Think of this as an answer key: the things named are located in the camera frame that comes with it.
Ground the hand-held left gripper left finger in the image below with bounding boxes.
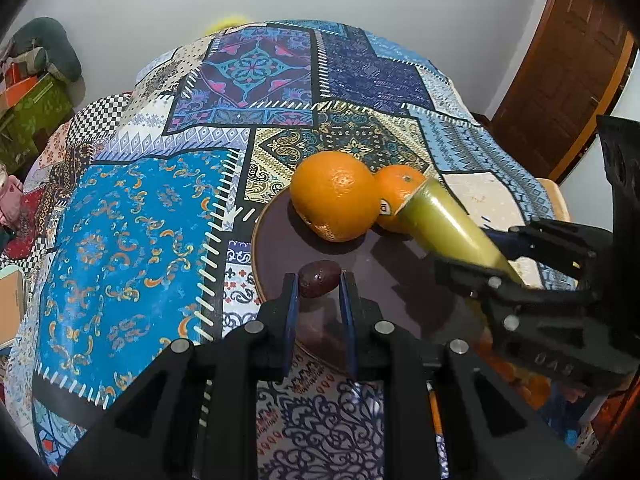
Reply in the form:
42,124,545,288
57,273,301,480

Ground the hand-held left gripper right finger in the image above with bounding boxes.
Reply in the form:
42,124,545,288
338,270,585,480

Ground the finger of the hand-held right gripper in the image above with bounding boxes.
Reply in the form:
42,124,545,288
482,219,614,289
433,255,629,387

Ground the small dark brown fruit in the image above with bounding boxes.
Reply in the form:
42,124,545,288
298,261,344,297

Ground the dark round plate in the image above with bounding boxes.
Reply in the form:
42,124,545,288
251,187,487,377

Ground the green yellow banana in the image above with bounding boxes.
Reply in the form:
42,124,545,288
399,177,539,289

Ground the light wooden chair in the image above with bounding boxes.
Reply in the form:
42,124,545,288
536,177,572,226

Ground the large orange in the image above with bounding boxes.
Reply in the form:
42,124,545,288
290,151,382,243

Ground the small orange with sticker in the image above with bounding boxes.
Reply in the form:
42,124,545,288
372,164,429,235

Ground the brown wooden door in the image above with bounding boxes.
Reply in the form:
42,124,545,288
487,0,638,183

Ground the patchwork patterned tablecloth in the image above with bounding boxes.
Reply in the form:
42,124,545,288
4,20,567,480

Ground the cardboard box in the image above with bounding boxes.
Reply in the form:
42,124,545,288
0,266,28,348

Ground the yellow object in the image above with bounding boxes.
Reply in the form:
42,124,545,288
204,12,251,37

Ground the green patterned box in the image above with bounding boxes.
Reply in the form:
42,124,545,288
0,72,76,173

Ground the orange box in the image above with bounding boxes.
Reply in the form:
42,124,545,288
0,50,51,111

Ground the grey green cushion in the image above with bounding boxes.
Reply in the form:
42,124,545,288
9,16,83,83

